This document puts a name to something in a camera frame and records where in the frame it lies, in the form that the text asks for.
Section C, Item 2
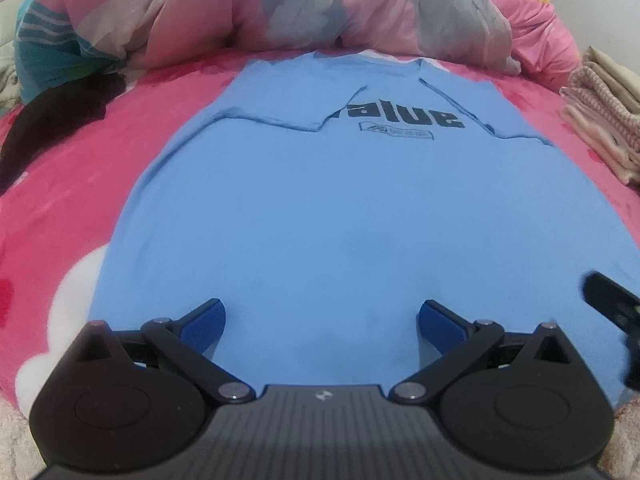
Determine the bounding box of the beige folded cloth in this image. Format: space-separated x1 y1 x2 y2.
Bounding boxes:
582 46 640 113

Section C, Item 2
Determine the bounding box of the pink floral fleece blanket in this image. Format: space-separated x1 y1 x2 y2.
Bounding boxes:
0 45 640 411

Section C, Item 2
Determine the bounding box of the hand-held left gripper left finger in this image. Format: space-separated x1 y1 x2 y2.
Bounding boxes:
75 298 253 405

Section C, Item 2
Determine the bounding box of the black garment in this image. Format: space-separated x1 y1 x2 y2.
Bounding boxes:
0 71 126 196

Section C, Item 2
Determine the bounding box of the pink grey floral quilt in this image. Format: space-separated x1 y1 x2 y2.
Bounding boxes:
14 0 583 103

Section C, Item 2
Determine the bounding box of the blue t-shirt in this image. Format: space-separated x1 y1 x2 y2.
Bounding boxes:
90 51 640 388

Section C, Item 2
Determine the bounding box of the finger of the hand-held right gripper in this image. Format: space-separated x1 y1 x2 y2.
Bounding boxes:
579 271 640 390

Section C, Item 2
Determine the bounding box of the pink striped folded cloth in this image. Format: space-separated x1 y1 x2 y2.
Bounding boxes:
560 67 640 183

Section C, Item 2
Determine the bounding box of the white patterned bedding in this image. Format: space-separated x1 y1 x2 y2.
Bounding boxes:
0 0 26 111

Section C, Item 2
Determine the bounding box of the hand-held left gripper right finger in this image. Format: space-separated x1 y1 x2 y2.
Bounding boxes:
389 300 571 405

